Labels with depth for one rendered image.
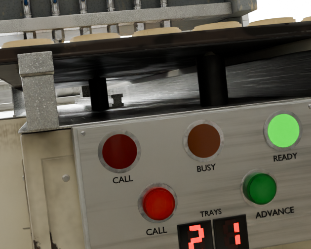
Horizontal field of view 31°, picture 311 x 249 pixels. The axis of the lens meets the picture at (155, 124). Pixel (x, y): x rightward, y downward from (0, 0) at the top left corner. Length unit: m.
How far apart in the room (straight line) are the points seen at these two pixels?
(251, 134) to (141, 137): 0.11
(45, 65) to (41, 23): 0.77
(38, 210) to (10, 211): 0.71
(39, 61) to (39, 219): 0.15
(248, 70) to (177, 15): 0.57
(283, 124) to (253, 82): 0.21
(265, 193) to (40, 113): 0.22
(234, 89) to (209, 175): 0.31
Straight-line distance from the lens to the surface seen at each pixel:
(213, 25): 0.56
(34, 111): 0.51
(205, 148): 0.53
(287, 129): 0.56
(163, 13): 1.31
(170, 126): 0.53
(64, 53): 0.52
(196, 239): 0.55
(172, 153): 0.53
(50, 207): 0.55
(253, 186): 0.55
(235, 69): 0.83
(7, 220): 1.26
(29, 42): 0.54
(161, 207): 0.52
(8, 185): 1.25
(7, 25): 1.28
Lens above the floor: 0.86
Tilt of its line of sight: 3 degrees down
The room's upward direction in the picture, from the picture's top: 6 degrees counter-clockwise
